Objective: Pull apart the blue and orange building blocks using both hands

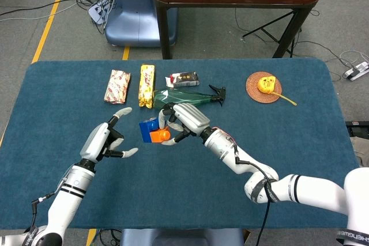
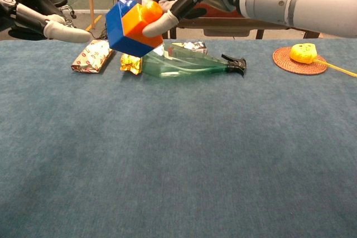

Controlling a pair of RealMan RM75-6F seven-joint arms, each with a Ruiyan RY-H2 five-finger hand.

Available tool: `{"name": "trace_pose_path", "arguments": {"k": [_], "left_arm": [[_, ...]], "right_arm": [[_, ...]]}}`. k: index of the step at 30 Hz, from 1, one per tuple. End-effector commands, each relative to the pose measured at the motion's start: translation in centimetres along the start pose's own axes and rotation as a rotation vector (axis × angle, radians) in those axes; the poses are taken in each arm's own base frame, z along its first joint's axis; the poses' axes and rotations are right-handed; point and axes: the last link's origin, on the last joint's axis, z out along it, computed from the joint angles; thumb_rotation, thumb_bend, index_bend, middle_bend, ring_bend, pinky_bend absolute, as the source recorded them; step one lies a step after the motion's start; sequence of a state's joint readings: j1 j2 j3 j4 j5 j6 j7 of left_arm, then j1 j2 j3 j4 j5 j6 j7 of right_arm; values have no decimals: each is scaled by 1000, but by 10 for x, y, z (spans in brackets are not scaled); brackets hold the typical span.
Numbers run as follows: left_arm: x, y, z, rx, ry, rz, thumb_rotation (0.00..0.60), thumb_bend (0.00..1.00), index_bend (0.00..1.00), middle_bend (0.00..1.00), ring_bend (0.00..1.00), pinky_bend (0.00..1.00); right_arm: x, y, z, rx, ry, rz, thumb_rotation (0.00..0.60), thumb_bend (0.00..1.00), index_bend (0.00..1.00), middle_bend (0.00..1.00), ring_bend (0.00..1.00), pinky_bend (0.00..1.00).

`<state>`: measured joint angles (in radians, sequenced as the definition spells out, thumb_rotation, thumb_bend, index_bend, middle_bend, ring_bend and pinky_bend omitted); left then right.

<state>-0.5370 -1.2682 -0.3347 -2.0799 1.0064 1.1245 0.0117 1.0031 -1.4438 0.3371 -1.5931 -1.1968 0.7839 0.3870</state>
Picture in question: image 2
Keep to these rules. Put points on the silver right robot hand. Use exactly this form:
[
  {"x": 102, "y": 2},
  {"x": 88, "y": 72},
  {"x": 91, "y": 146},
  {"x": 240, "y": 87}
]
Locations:
[{"x": 159, "y": 26}]

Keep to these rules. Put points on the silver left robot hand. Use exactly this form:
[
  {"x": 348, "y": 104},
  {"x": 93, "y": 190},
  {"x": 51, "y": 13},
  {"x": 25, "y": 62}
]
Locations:
[{"x": 69, "y": 34}]

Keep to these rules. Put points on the orange building block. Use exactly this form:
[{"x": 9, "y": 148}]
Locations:
[{"x": 134, "y": 23}]

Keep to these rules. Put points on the blue building block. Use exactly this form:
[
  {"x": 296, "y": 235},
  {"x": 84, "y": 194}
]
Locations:
[{"x": 117, "y": 31}]

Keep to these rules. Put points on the red white snack packet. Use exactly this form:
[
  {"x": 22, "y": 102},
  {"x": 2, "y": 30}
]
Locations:
[{"x": 92, "y": 57}]

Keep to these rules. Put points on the wooden pole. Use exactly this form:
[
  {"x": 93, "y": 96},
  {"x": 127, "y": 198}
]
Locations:
[{"x": 91, "y": 9}]

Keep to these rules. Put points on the green spray bottle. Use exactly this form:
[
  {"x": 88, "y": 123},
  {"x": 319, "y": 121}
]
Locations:
[{"x": 178, "y": 63}]

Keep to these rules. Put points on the gold yellow snack packet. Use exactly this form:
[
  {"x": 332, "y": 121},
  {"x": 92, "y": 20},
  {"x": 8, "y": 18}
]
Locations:
[{"x": 131, "y": 63}]

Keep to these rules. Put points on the brown mahjong table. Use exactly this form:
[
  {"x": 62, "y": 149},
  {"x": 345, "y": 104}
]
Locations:
[{"x": 223, "y": 23}]

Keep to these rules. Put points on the round woven coaster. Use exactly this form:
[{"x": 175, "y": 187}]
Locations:
[{"x": 281, "y": 59}]

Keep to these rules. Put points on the yellow toy with stick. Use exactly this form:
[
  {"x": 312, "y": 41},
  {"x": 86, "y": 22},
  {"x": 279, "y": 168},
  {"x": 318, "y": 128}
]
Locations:
[{"x": 302, "y": 52}]

